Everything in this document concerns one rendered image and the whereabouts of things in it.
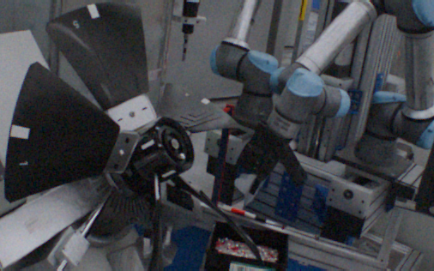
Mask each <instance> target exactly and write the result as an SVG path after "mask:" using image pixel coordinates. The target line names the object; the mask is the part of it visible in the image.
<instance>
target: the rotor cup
mask: <svg viewBox="0 0 434 271"><path fill-rule="evenodd" d="M136 132H140V134H139V135H140V136H139V140H138V142H137V144H136V147H135V149H134V151H133V153H132V155H131V157H130V160H129V163H128V165H127V167H126V169H125V171H124V172H123V173H121V174H116V173H111V175H112V177H113V179H114V180H115V182H116V183H117V184H118V186H119V187H120V188H121V189H122V190H123V191H124V192H126V193H127V194H129V195H130V196H132V197H134V198H139V199H142V198H145V194H146V193H149V189H150V184H151V183H150V181H151V177H152V173H153V172H155V173H157V175H158V188H159V186H160V184H163V183H164V182H167V180H168V181H169V179H171V178H174V177H176V176H177V175H179V174H181V173H184V172H187V171H188V170H189V169H190V168H191V167H192V166H193V164H194V161H195V152H194V148H193V144H192V141H191V139H190V136H189V134H188V132H187V131H186V129H184V128H183V127H182V126H181V125H180V124H179V123H178V122H177V121H176V120H174V119H172V118H171V117H167V116H165V117H162V118H159V119H157V120H155V121H153V122H152V123H150V124H148V125H146V126H144V127H142V128H141V129H139V130H137V131H136ZM172 139H174V140H176V141H177V142H178V148H174V147H173V146H172ZM150 141H153V142H154V144H152V145H150V146H149V147H147V148H144V149H142V146H143V145H145V144H147V143H149V142H150ZM171 171H175V172H174V173H172V174H170V175H168V176H166V177H163V176H162V175H164V174H167V173H168V172H171Z"/></svg>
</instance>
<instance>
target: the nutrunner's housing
mask: <svg viewBox="0 0 434 271"><path fill-rule="evenodd" d="M200 2H201V0H184V9H183V12H182V15H183V16H188V17H197V15H198V9H199V5H200ZM182 24H183V25H182V28H181V29H182V30H181V32H183V33H187V34H192V33H193V32H194V26H195V25H193V24H186V23H182Z"/></svg>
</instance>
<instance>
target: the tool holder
mask: <svg viewBox="0 0 434 271"><path fill-rule="evenodd" d="M183 2H184V0H172V7H171V14H172V19H173V20H174V21H177V22H182V23H186V24H193V25H205V24H206V18H205V17H202V16H199V15H198V16H197V17H188V16H183V15H182V13H181V11H182V10H183Z"/></svg>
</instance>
